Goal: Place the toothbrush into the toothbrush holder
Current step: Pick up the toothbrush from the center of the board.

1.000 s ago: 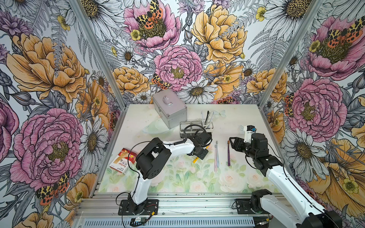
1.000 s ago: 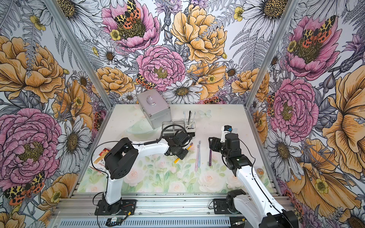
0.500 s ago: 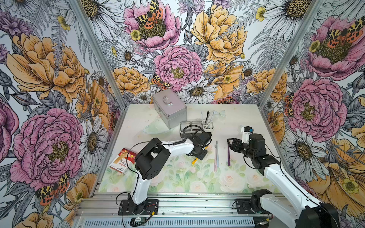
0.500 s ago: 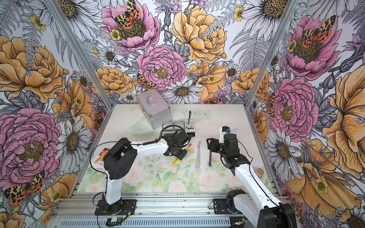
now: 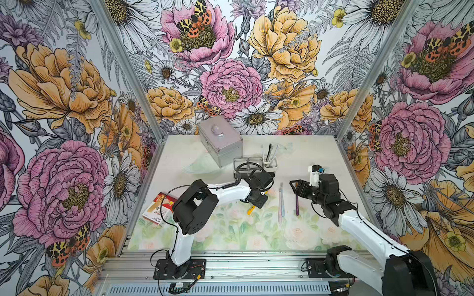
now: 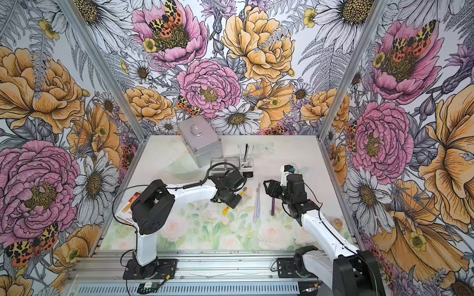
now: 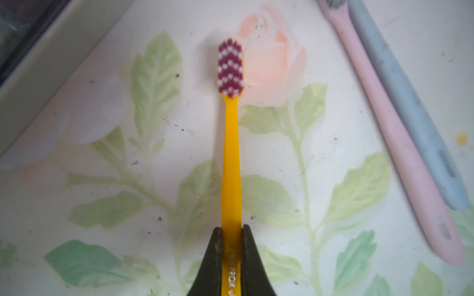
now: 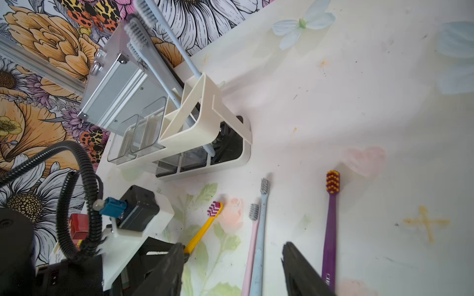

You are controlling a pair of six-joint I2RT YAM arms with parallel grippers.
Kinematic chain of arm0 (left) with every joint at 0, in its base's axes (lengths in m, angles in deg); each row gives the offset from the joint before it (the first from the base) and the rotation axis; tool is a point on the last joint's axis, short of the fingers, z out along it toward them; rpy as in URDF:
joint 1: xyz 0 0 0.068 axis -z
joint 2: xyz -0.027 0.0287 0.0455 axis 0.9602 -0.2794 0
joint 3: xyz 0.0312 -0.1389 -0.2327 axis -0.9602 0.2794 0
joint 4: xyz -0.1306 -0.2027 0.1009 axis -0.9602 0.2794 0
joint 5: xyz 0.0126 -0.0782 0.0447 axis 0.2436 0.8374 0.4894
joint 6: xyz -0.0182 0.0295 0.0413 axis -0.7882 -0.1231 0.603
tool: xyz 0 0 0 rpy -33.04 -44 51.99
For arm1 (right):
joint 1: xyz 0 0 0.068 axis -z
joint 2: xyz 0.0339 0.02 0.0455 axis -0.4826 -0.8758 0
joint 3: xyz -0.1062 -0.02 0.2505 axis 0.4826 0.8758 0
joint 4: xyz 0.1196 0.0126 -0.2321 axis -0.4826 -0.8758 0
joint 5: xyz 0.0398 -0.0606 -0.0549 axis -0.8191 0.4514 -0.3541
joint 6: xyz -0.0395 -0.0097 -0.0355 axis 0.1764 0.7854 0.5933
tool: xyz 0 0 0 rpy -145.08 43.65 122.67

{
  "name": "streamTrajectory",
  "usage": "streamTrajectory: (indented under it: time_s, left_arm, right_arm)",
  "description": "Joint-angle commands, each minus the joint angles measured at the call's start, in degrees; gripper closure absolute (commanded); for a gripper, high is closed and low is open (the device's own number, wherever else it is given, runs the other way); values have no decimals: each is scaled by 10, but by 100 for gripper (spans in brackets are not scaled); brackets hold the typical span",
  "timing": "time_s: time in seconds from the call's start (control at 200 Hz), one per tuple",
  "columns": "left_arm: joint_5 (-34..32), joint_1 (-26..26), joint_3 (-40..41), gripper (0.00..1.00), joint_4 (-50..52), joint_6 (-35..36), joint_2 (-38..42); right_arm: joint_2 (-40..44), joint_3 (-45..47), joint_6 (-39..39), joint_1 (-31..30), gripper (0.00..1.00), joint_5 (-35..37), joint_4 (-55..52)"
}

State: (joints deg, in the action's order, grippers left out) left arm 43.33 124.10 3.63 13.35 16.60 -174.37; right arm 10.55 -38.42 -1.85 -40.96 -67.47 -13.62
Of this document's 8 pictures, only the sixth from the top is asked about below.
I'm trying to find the cream toothbrush holder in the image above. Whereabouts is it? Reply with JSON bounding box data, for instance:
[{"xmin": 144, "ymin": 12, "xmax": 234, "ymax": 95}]
[{"xmin": 210, "ymin": 156, "xmax": 255, "ymax": 178}]

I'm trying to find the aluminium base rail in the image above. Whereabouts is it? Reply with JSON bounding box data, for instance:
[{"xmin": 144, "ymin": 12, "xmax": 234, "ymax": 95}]
[{"xmin": 62, "ymin": 251, "xmax": 333, "ymax": 296}]

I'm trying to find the pale blue toothbrush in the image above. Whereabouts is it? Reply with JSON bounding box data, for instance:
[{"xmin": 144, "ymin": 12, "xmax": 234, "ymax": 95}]
[{"xmin": 256, "ymin": 183, "xmax": 262, "ymax": 218}]

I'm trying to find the silver pink metal case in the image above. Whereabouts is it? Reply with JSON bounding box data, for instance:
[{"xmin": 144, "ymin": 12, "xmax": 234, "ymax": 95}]
[{"xmin": 178, "ymin": 115, "xmax": 223, "ymax": 168}]

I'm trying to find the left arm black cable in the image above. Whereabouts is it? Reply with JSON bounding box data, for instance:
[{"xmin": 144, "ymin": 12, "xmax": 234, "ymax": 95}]
[{"xmin": 183, "ymin": 162, "xmax": 245, "ymax": 191}]

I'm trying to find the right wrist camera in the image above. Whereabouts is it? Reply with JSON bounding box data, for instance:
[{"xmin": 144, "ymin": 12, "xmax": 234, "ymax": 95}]
[{"xmin": 280, "ymin": 165, "xmax": 295, "ymax": 186}]

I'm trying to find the red white small box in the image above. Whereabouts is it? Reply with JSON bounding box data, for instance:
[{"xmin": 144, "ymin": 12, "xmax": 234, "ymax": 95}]
[{"xmin": 116, "ymin": 192, "xmax": 140, "ymax": 224}]

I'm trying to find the black toothbrush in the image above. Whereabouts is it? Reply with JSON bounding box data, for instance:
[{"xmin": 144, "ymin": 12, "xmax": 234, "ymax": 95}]
[{"xmin": 243, "ymin": 144, "xmax": 249, "ymax": 163}]

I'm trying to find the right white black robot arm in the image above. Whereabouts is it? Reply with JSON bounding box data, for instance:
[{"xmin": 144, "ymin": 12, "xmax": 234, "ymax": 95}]
[{"xmin": 264, "ymin": 171, "xmax": 386, "ymax": 296}]

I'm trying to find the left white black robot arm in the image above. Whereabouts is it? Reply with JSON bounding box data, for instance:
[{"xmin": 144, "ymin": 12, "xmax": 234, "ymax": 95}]
[{"xmin": 123, "ymin": 169, "xmax": 247, "ymax": 280}]

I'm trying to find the yellow toothbrush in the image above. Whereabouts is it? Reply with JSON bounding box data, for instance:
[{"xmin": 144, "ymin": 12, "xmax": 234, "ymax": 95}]
[{"xmin": 222, "ymin": 187, "xmax": 248, "ymax": 216}]

